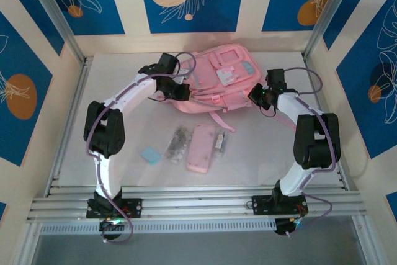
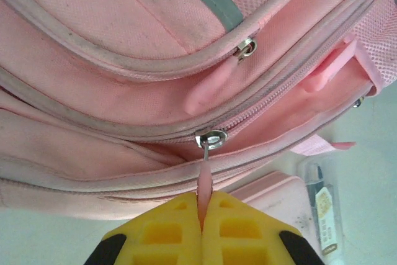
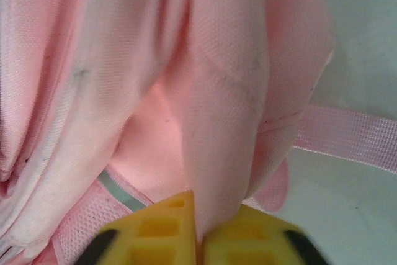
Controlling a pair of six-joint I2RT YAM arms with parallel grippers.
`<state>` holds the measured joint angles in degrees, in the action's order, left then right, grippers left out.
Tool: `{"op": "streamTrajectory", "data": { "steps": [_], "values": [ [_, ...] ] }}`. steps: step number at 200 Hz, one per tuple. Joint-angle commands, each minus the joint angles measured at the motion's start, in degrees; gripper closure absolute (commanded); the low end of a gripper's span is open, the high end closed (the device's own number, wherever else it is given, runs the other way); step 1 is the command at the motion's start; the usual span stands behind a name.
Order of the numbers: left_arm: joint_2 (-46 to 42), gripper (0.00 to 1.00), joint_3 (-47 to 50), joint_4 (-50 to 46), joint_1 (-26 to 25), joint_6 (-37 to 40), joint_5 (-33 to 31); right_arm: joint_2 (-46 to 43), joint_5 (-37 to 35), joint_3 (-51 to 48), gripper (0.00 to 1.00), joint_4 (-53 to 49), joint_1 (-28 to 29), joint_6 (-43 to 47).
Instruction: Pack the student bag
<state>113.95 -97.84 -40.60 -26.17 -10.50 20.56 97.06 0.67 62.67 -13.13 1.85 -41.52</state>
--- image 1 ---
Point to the right base black electronics box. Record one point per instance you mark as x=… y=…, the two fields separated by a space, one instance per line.
x=282 y=226

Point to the small clear packet beige stick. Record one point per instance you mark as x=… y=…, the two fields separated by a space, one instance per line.
x=219 y=142

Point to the right aluminium side rail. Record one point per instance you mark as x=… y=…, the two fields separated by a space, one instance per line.
x=311 y=71

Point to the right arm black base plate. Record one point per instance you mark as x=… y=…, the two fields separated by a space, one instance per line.
x=260 y=205

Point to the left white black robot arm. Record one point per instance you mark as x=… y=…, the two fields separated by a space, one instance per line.
x=133 y=91

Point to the base black electronics box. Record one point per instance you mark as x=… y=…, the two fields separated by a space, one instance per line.
x=108 y=226
x=282 y=226

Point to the left aluminium side rail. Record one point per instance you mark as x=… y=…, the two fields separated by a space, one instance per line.
x=77 y=91

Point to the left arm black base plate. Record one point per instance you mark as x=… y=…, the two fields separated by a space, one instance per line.
x=136 y=207

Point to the aluminium corner post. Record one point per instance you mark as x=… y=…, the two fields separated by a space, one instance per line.
x=52 y=7
x=330 y=7

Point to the left base black electronics box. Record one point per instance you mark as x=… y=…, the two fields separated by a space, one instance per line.
x=108 y=226

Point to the pink backpack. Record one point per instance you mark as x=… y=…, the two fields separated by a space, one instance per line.
x=226 y=60

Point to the clear bag of dark clips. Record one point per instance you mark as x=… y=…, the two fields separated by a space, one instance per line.
x=176 y=144

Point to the pink pencil case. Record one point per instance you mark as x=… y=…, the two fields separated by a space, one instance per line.
x=201 y=148

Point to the left aluminium corner post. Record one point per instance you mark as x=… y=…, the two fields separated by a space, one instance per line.
x=52 y=7

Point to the aluminium cross rail frame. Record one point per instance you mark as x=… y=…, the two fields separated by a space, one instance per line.
x=198 y=203

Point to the light blue eraser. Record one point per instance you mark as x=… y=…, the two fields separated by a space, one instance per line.
x=151 y=155

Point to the right aluminium corner post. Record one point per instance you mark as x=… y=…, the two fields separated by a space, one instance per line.
x=330 y=7

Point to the aluminium side rail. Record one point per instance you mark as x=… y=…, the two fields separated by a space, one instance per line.
x=311 y=71
x=77 y=91

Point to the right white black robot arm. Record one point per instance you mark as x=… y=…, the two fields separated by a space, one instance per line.
x=288 y=105

